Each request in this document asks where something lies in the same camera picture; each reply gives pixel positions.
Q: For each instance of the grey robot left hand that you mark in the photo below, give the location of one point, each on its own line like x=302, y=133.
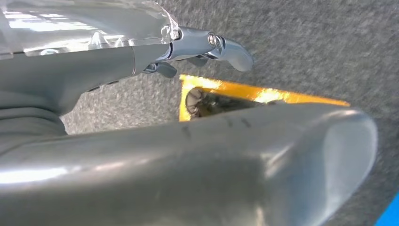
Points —
x=78, y=62

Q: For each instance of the blue metal shelf rack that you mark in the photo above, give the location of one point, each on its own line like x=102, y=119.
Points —
x=391, y=215

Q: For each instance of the yellow floor tape square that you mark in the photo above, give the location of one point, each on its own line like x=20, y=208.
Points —
x=237, y=90

